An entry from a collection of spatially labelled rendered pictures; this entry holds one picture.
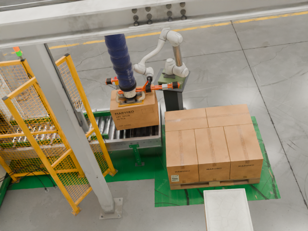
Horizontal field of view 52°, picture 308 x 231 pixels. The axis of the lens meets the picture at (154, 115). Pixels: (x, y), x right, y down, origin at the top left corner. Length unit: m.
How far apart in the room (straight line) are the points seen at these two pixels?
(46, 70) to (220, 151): 2.42
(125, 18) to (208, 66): 4.95
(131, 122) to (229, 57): 2.97
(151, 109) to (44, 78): 1.77
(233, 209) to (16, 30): 2.40
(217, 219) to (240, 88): 3.20
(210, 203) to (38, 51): 2.05
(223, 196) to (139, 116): 1.64
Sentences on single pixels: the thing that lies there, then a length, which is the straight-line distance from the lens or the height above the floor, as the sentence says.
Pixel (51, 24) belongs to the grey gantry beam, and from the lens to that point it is 1.57.
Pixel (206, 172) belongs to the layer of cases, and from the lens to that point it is 4.19.
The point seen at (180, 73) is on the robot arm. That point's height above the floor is 1.02.
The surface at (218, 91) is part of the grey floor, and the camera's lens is 5.77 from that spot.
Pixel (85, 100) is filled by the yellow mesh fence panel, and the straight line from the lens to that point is 3.74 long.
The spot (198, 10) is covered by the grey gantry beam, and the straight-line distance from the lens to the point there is 1.48.
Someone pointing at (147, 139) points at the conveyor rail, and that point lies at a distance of 4.31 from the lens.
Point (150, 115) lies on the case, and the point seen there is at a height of 0.87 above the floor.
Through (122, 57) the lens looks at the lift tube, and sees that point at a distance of 3.72.
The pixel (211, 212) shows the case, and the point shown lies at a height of 1.02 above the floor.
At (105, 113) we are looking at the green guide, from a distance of 4.79.
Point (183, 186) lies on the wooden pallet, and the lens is 4.47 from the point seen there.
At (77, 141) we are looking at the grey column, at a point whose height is 1.52.
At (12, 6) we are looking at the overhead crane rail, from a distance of 1.95.
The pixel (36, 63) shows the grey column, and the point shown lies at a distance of 2.69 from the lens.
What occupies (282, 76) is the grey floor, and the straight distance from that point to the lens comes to 6.17.
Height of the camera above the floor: 3.81
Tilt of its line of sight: 45 degrees down
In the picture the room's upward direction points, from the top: 11 degrees counter-clockwise
